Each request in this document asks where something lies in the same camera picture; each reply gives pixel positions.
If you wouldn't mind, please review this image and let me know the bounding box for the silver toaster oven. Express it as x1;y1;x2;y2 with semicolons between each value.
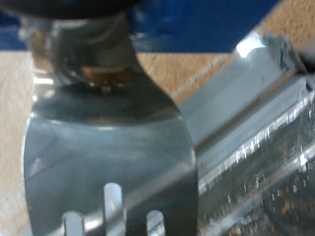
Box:
196;73;315;236

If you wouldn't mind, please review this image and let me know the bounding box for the glass oven door with handle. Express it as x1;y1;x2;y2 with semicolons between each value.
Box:
0;30;315;236

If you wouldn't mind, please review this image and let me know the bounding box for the metal spatula with blue block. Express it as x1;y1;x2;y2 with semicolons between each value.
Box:
0;0;284;236

